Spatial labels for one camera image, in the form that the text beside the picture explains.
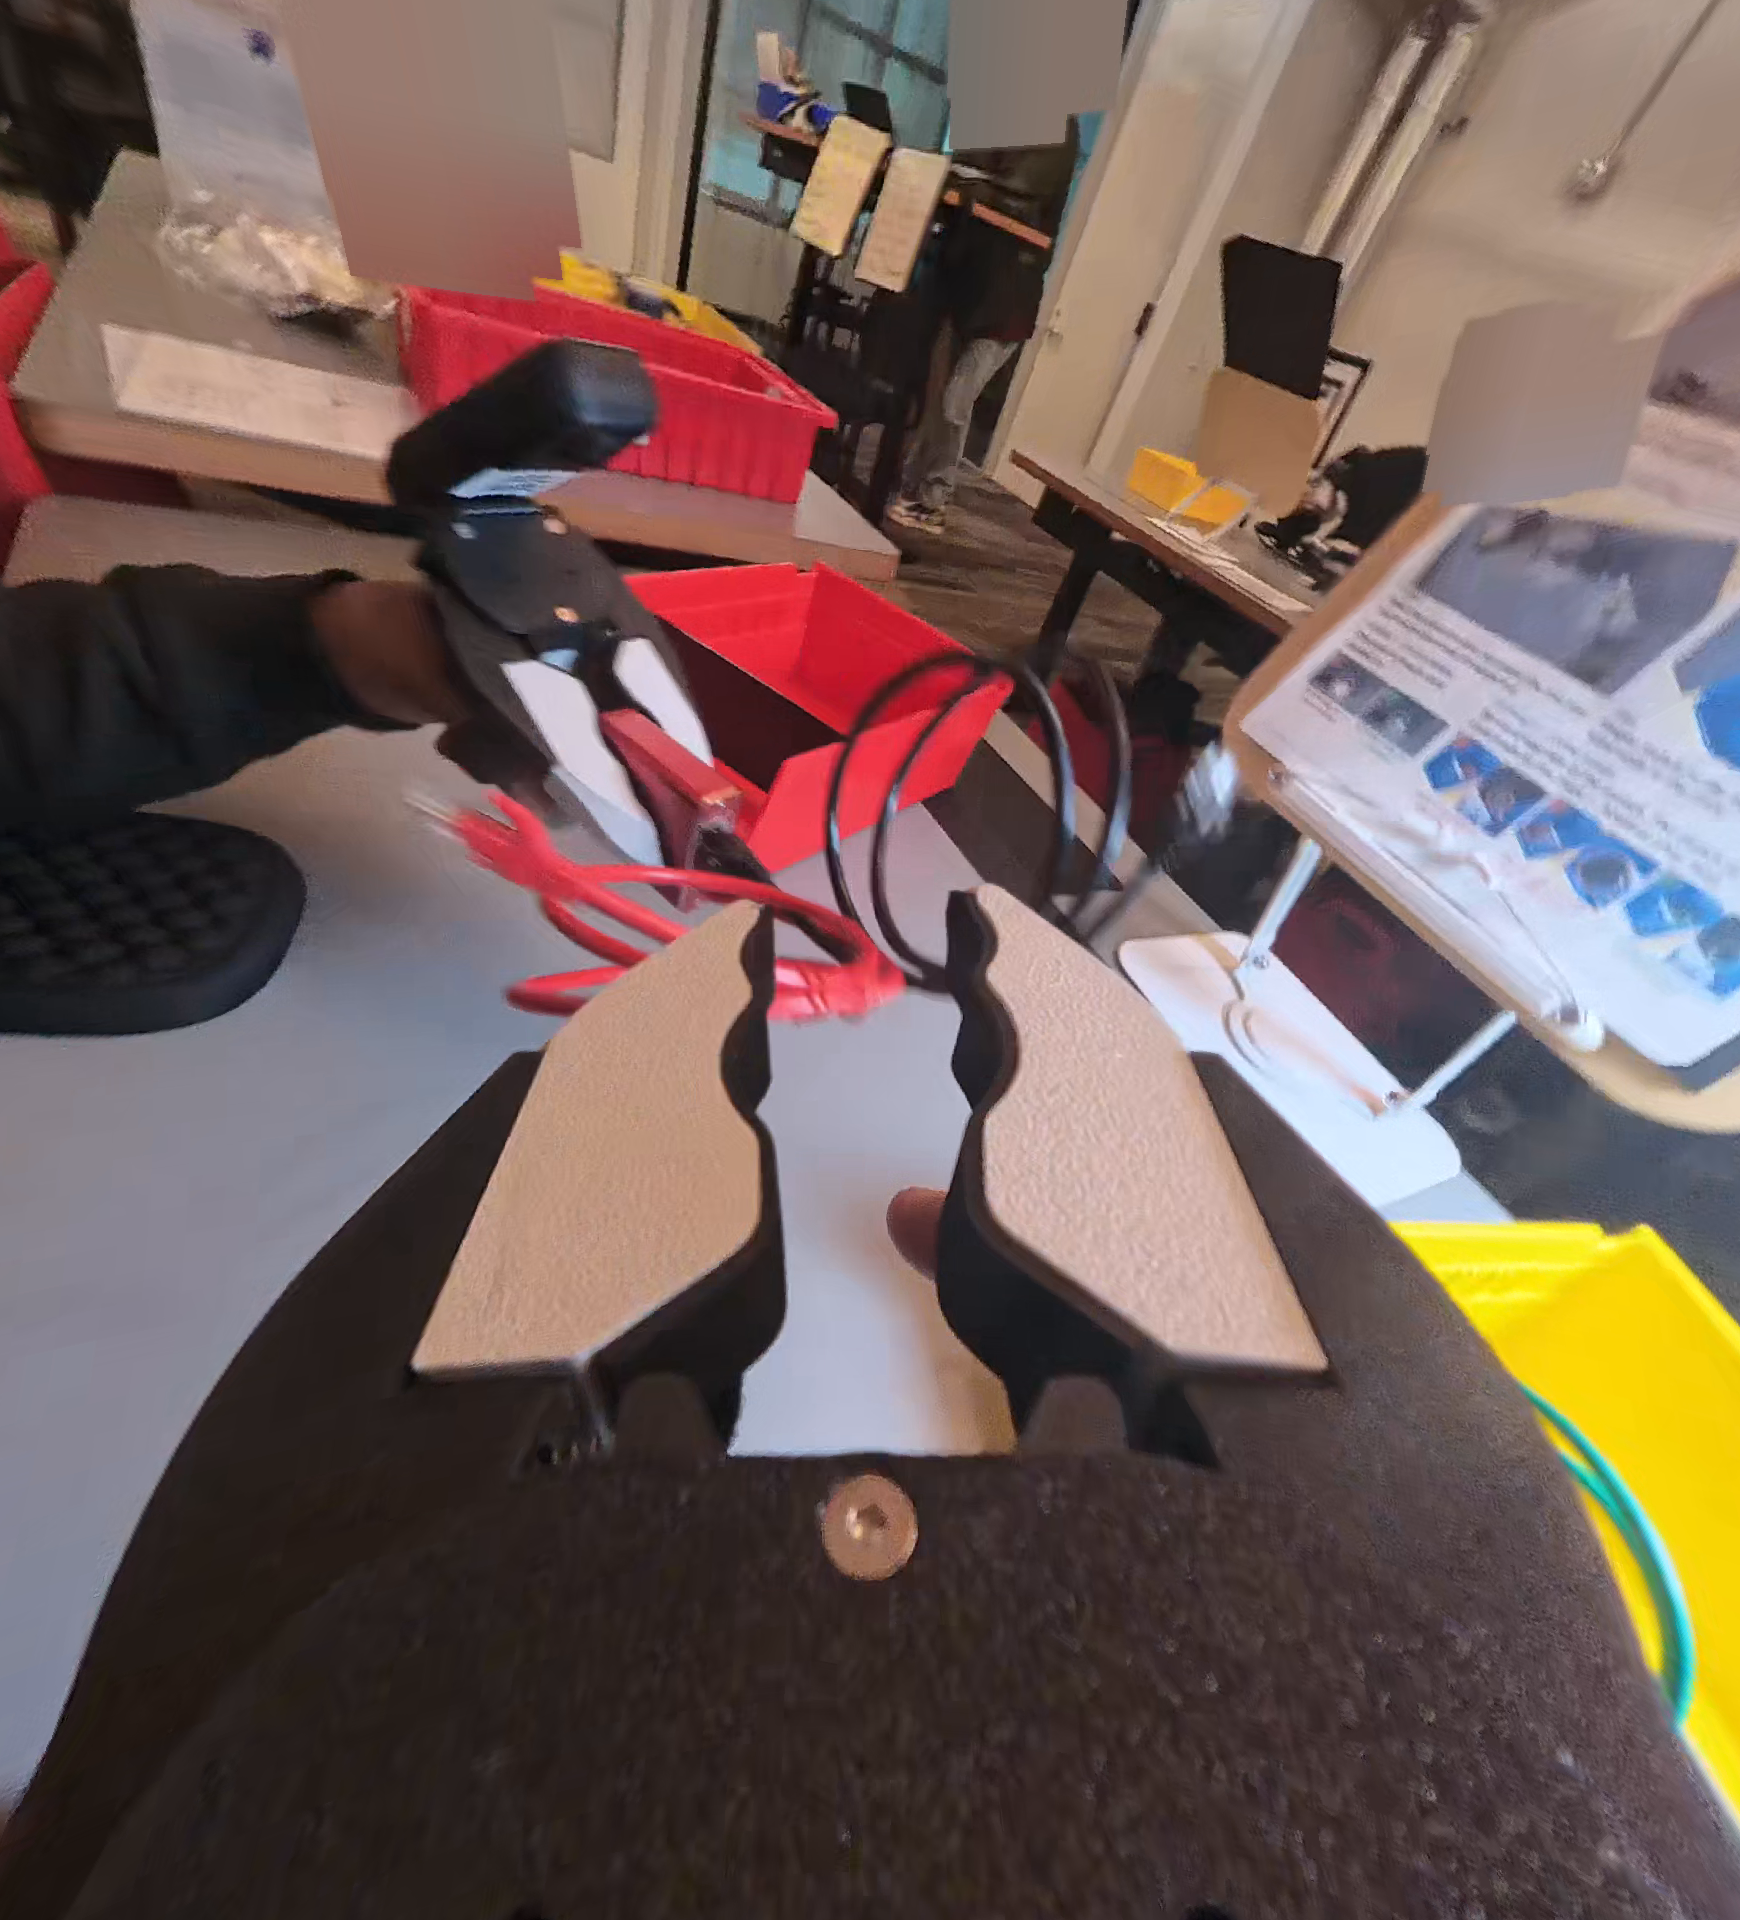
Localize green ethernet cable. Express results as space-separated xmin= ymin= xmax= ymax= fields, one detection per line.
xmin=1521 ymin=1382 xmax=1700 ymax=1729

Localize black bin divider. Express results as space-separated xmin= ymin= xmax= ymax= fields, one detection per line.
xmin=690 ymin=646 xmax=872 ymax=782

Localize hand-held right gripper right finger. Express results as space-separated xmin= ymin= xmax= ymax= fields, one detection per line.
xmin=934 ymin=885 xmax=1328 ymax=1375

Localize clear plastic bag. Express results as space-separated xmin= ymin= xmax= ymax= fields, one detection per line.
xmin=157 ymin=203 xmax=393 ymax=324

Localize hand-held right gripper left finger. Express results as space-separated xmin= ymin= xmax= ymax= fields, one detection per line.
xmin=412 ymin=899 xmax=785 ymax=1378

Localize person's left hand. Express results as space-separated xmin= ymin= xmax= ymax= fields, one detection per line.
xmin=313 ymin=578 xmax=571 ymax=819

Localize yellow plastic tray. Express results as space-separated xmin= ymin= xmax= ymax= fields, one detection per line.
xmin=532 ymin=253 xmax=721 ymax=354

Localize white door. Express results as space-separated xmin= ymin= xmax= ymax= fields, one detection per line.
xmin=1013 ymin=0 xmax=1312 ymax=467

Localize person's left forearm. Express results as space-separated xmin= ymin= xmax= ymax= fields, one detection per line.
xmin=0 ymin=562 xmax=362 ymax=841

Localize grey top side table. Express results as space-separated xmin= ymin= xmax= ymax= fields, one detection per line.
xmin=5 ymin=151 xmax=901 ymax=587

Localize black honeycomb seat cushion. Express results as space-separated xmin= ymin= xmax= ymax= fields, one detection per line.
xmin=0 ymin=817 xmax=309 ymax=1036

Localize wooden desk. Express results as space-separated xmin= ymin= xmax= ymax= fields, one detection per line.
xmin=1013 ymin=446 xmax=1312 ymax=677

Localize white printed paper sheet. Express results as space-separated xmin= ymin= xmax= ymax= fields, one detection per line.
xmin=105 ymin=322 xmax=415 ymax=459

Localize metal duct pipes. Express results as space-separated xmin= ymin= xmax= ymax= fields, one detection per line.
xmin=1305 ymin=0 xmax=1488 ymax=257

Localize black flag panel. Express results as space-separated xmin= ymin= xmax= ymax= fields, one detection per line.
xmin=1218 ymin=235 xmax=1343 ymax=399

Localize red ethernet cable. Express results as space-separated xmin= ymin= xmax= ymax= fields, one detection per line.
xmin=412 ymin=787 xmax=907 ymax=1025

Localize instruction sheet board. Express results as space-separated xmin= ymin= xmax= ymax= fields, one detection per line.
xmin=1227 ymin=151 xmax=1740 ymax=1135

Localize handwritten paper sheet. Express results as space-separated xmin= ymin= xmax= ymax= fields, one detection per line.
xmin=788 ymin=117 xmax=894 ymax=257
xmin=852 ymin=146 xmax=951 ymax=294

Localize black ethernet cable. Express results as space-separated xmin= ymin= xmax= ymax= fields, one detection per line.
xmin=690 ymin=651 xmax=1238 ymax=998

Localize yellow plastic bin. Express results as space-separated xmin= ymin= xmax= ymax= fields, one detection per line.
xmin=1392 ymin=1219 xmax=1740 ymax=1920

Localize red plastic bin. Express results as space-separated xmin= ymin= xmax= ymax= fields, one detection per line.
xmin=628 ymin=562 xmax=1016 ymax=876
xmin=396 ymin=285 xmax=842 ymax=503

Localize brown cardboard panel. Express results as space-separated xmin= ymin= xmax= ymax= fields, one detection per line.
xmin=1200 ymin=366 xmax=1321 ymax=520

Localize small yellow bin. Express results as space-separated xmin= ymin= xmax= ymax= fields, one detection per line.
xmin=1125 ymin=446 xmax=1254 ymax=529

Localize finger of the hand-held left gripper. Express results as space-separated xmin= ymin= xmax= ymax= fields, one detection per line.
xmin=502 ymin=660 xmax=662 ymax=864
xmin=611 ymin=637 xmax=714 ymax=767

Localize red metal network switch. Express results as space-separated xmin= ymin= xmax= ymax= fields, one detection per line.
xmin=603 ymin=711 xmax=746 ymax=871

